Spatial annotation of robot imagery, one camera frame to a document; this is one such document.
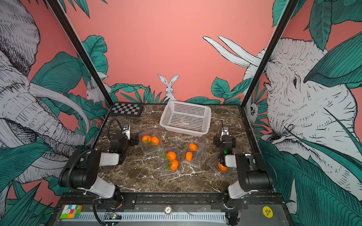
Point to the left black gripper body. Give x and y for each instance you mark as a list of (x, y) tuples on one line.
[(130, 142)]

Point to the left black frame post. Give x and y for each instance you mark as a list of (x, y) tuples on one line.
[(69, 30)]

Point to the white perforated plastic basket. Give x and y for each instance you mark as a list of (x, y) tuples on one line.
[(186, 118)]

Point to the black front rail frame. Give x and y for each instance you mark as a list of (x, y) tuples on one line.
[(247, 211)]

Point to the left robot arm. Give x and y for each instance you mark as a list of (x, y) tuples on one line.
[(80, 173)]

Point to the orange in container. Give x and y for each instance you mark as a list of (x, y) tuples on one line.
[(146, 139), (222, 168)]

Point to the orange with leaf centre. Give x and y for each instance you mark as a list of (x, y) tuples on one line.
[(171, 156)]

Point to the yellow round sticker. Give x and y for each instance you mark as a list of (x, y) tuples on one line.
[(267, 211)]

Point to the colourful rubik cube front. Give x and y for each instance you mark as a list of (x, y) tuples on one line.
[(71, 212)]

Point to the orange in left container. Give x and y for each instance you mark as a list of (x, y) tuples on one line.
[(146, 139)]

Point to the black white checkerboard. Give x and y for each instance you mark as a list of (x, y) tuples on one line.
[(126, 109)]

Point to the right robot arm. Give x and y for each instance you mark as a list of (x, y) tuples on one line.
[(251, 169)]

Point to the black frame post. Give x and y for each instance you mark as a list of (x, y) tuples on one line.
[(69, 30), (285, 17)]

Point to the white slotted cable duct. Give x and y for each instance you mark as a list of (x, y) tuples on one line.
[(215, 217)]

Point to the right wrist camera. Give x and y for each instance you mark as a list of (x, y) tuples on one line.
[(225, 131)]

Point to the orange in right container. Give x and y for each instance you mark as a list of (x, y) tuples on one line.
[(222, 168)]

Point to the clear clamshell container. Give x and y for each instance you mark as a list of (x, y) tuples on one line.
[(150, 142), (213, 164), (194, 154), (163, 162)]

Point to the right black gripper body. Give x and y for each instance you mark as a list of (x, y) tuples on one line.
[(219, 143)]

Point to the right black frame post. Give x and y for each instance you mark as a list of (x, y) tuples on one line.
[(285, 17)]

